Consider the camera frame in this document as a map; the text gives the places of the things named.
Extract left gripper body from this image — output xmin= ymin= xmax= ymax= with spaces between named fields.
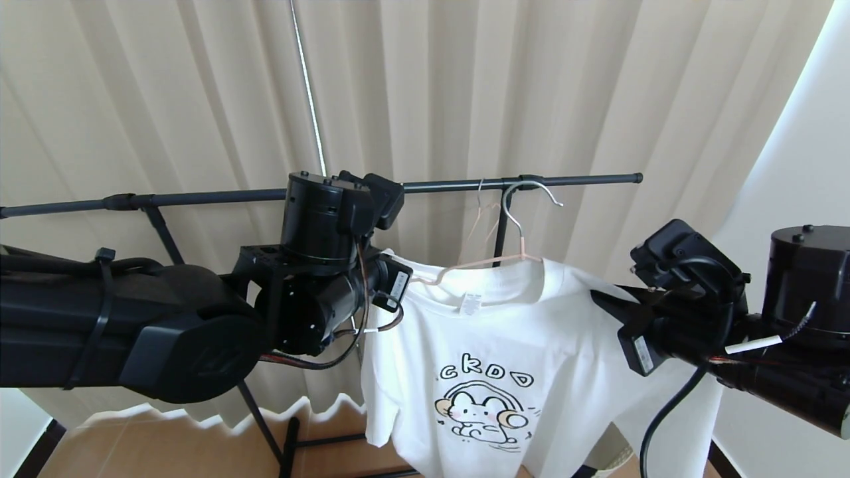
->
xmin=264 ymin=255 xmax=414 ymax=355

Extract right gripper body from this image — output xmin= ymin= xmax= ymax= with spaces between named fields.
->
xmin=617 ymin=308 xmax=732 ymax=378

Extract white printed t-shirt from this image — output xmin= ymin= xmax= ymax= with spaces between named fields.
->
xmin=360 ymin=249 xmax=724 ymax=478

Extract pink clothes hanger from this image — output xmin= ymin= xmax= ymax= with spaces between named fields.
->
xmin=464 ymin=178 xmax=503 ymax=268
xmin=410 ymin=180 xmax=565 ymax=288

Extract white laundry basket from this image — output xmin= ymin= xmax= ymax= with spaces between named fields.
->
xmin=584 ymin=425 xmax=638 ymax=476

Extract black clothes rack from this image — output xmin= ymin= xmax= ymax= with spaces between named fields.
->
xmin=0 ymin=172 xmax=644 ymax=478

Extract beige curtain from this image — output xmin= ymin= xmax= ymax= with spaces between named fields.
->
xmin=0 ymin=0 xmax=834 ymax=432

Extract black cable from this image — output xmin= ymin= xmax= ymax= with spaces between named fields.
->
xmin=639 ymin=292 xmax=739 ymax=478

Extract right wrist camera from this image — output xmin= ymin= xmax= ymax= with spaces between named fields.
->
xmin=629 ymin=218 xmax=750 ymax=314

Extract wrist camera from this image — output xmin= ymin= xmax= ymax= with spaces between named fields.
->
xmin=338 ymin=170 xmax=406 ymax=232
xmin=629 ymin=218 xmax=750 ymax=314

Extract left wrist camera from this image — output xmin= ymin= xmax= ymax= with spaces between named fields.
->
xmin=338 ymin=170 xmax=406 ymax=232

